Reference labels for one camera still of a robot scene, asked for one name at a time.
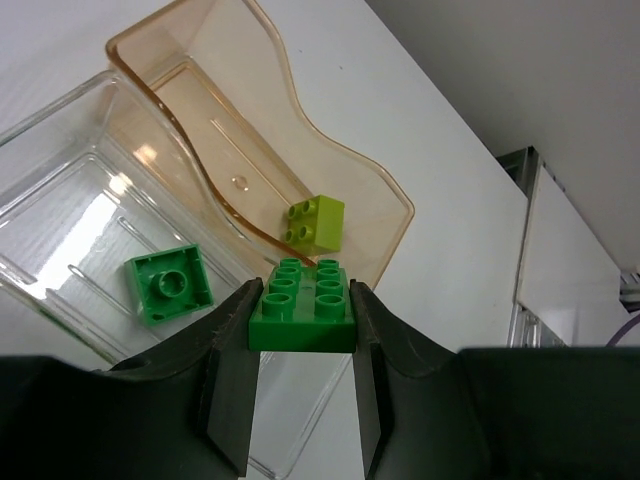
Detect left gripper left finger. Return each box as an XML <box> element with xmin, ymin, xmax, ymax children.
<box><xmin>1</xmin><ymin>278</ymin><xmax>263</xmax><ymax>479</ymax></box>

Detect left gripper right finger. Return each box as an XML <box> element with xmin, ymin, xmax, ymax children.
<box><xmin>350</xmin><ymin>281</ymin><xmax>639</xmax><ymax>479</ymax></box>

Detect dark green square lego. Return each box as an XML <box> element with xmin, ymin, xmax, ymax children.
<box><xmin>124</xmin><ymin>244</ymin><xmax>214</xmax><ymax>326</ymax></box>

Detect green lego plate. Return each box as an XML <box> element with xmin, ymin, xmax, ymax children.
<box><xmin>248</xmin><ymin>258</ymin><xmax>357</xmax><ymax>354</ymax></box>

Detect lime green square lego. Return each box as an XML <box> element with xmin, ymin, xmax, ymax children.
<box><xmin>283</xmin><ymin>195</ymin><xmax>345</xmax><ymax>257</ymax></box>

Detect clear plastic container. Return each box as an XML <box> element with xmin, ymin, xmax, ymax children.
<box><xmin>1</xmin><ymin>70</ymin><xmax>349</xmax><ymax>479</ymax></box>

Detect orange translucent plastic container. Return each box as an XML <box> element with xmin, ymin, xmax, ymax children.
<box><xmin>106</xmin><ymin>1</ymin><xmax>414</xmax><ymax>286</ymax></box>

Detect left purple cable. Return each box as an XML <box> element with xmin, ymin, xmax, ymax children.
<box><xmin>604</xmin><ymin>322</ymin><xmax>640</xmax><ymax>347</ymax></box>

